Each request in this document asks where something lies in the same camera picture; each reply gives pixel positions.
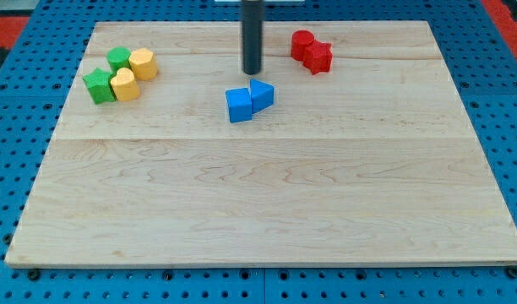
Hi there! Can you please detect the yellow hexagon block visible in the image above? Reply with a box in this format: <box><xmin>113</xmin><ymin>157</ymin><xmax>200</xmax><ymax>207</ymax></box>
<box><xmin>128</xmin><ymin>48</ymin><xmax>158</xmax><ymax>80</ymax></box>

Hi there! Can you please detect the blue cube block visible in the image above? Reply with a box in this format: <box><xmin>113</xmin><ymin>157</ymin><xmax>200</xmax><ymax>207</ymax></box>
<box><xmin>226</xmin><ymin>88</ymin><xmax>252</xmax><ymax>123</ymax></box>

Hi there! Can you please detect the blue triangle block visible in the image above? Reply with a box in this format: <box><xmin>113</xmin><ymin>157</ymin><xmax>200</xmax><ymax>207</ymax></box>
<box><xmin>250</xmin><ymin>79</ymin><xmax>275</xmax><ymax>114</ymax></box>

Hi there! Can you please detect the light wooden board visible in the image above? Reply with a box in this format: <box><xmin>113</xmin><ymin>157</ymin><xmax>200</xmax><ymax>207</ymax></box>
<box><xmin>5</xmin><ymin>21</ymin><xmax>517</xmax><ymax>269</ymax></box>

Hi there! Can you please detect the red star block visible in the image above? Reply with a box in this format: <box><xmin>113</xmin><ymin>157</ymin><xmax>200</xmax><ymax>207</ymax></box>
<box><xmin>302</xmin><ymin>41</ymin><xmax>333</xmax><ymax>74</ymax></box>

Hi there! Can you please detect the red cylinder block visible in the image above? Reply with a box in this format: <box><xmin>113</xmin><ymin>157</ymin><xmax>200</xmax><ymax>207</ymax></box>
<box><xmin>291</xmin><ymin>30</ymin><xmax>314</xmax><ymax>61</ymax></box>

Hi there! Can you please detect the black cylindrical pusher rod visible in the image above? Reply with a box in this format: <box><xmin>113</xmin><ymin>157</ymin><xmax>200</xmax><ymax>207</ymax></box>
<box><xmin>241</xmin><ymin>0</ymin><xmax>264</xmax><ymax>75</ymax></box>

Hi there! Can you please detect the yellow heart block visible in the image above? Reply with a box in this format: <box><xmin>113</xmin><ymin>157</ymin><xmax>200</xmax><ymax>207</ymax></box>
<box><xmin>110</xmin><ymin>68</ymin><xmax>140</xmax><ymax>101</ymax></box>

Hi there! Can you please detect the green cylinder block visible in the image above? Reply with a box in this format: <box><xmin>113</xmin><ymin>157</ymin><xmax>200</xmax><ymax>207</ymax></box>
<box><xmin>106</xmin><ymin>46</ymin><xmax>131</xmax><ymax>73</ymax></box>

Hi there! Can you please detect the green star block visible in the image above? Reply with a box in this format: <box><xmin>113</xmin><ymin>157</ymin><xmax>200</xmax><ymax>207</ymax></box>
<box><xmin>82</xmin><ymin>68</ymin><xmax>116</xmax><ymax>105</ymax></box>

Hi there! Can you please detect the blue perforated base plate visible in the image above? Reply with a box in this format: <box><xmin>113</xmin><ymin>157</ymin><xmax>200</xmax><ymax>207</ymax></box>
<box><xmin>0</xmin><ymin>1</ymin><xmax>517</xmax><ymax>303</ymax></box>

